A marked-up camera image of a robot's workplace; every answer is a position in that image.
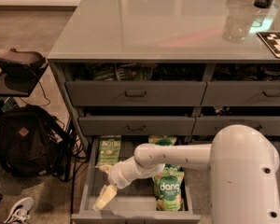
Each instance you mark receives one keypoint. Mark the front green dang bag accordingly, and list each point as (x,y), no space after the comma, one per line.
(167,190)

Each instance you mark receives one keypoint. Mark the black backpack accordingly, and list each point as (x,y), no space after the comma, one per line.
(31,142)

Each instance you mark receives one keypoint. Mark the middle right grey drawer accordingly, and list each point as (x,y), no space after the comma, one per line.
(210,125)

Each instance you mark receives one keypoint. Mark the grey drawer cabinet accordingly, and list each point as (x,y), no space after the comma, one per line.
(184,40)

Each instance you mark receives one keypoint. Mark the white grey sneaker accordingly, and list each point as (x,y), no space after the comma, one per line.
(20,211)

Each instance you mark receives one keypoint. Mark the top right grey drawer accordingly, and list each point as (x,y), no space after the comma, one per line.
(242,93)

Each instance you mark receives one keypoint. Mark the open bottom left drawer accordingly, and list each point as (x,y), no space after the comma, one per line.
(135,204)

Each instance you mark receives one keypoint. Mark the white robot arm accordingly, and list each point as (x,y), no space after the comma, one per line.
(242,165)

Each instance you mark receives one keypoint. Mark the dark brown bag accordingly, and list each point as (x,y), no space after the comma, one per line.
(23,64)

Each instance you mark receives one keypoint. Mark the green jalapeno chip bag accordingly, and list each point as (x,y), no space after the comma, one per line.
(109,150)

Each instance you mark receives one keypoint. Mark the middle green dang bag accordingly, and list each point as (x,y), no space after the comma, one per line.
(172,167)

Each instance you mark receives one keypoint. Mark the middle left grey drawer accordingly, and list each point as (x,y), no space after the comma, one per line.
(136,125)

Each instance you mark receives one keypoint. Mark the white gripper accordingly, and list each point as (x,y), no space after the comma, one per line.
(118,174)

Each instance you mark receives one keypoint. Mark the back green dang bag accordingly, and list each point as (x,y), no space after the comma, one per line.
(162,140)

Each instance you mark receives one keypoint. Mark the top left grey drawer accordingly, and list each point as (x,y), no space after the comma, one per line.
(135,93)

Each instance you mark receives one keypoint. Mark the black white marker tag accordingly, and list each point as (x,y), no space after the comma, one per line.
(272,40)

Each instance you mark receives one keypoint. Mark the green dang bag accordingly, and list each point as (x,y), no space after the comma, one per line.
(167,190)
(172,167)
(162,140)

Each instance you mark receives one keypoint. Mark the green snack bags top drawer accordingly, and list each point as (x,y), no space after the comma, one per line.
(122,72)

